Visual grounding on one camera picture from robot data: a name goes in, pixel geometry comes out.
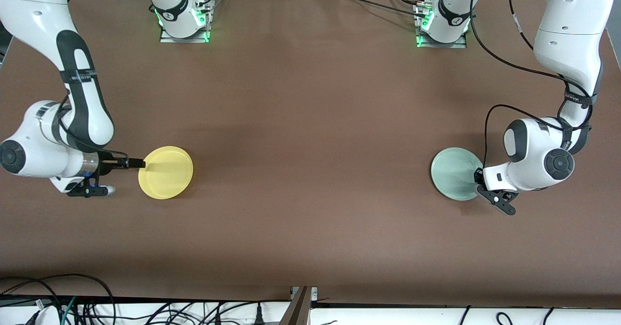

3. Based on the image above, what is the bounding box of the pale green plate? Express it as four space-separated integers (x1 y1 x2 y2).
431 148 484 201

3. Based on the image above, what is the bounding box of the yellow plate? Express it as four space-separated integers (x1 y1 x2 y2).
138 146 194 200

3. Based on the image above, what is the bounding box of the brown table cover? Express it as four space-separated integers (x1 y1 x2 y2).
0 0 621 309

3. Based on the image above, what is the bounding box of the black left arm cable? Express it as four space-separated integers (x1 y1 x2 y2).
470 0 595 171

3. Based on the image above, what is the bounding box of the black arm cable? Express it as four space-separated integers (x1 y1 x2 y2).
470 0 595 171
57 95 129 164

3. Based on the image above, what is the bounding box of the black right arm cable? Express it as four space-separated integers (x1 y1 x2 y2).
57 95 129 164

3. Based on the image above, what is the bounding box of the long looped black cable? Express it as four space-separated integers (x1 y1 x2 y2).
0 274 116 325

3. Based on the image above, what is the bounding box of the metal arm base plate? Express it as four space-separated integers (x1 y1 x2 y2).
413 2 467 49
159 0 214 43

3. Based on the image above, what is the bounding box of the green cable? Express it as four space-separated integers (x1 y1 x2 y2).
60 296 77 325

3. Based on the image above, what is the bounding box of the black cable on table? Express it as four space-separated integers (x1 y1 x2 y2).
332 0 428 18

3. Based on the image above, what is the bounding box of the aluminium frame post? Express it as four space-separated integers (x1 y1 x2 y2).
279 286 318 325

